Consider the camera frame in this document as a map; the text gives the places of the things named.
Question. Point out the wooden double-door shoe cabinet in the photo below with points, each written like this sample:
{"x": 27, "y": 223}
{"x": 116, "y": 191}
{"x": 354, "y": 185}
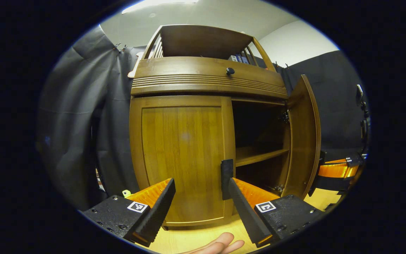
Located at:
{"x": 206, "y": 86}

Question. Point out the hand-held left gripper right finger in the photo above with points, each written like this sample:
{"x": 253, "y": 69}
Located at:
{"x": 245, "y": 215}

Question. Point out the black backdrop cloth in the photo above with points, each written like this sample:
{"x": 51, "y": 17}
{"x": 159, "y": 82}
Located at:
{"x": 79, "y": 120}

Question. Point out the wooden shoe cabinet door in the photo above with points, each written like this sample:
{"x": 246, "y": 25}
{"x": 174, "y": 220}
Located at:
{"x": 301, "y": 141}
{"x": 182, "y": 151}

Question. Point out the ceiling light panel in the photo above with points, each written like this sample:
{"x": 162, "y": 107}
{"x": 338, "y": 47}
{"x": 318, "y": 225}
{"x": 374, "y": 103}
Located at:
{"x": 159, "y": 5}

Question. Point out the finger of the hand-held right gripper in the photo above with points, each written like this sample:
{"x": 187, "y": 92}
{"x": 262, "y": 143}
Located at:
{"x": 335, "y": 170}

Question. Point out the wooden inner shelf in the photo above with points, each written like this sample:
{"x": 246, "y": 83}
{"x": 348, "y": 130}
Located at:
{"x": 256, "y": 157}

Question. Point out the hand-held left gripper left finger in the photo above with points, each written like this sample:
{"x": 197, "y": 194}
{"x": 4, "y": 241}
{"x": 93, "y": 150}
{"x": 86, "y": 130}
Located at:
{"x": 160, "y": 211}

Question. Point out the black drawer knob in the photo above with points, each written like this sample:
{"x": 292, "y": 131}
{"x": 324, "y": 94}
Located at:
{"x": 230, "y": 71}

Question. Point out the blue book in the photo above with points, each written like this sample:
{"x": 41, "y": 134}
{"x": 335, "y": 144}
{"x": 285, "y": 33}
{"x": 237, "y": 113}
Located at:
{"x": 242, "y": 59}

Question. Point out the wooden cabinet drawer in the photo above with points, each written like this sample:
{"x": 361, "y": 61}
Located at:
{"x": 189, "y": 72}

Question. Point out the white book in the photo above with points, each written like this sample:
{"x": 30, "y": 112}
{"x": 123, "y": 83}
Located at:
{"x": 233, "y": 58}

